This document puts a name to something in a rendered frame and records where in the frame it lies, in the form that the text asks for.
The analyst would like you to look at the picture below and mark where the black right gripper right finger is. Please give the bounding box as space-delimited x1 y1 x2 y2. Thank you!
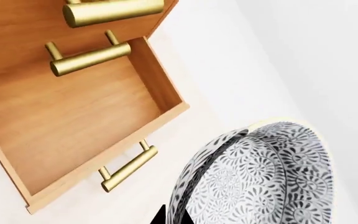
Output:
179 202 195 224

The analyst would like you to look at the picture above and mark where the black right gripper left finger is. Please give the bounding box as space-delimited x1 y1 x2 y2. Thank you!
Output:
149 203 167 224

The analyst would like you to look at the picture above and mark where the black white patterned bowl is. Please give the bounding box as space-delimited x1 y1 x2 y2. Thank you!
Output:
166 123 335 224

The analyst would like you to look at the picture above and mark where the wooden cabinet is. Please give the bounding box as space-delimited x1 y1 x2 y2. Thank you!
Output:
0 0 180 122

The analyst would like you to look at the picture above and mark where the open wooden drawer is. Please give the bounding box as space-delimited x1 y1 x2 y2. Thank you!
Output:
0 36 190 208

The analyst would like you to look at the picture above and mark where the brass drawer handle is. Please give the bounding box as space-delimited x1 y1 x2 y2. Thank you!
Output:
97 138 158 194
44 30 132 77
62 0 164 29

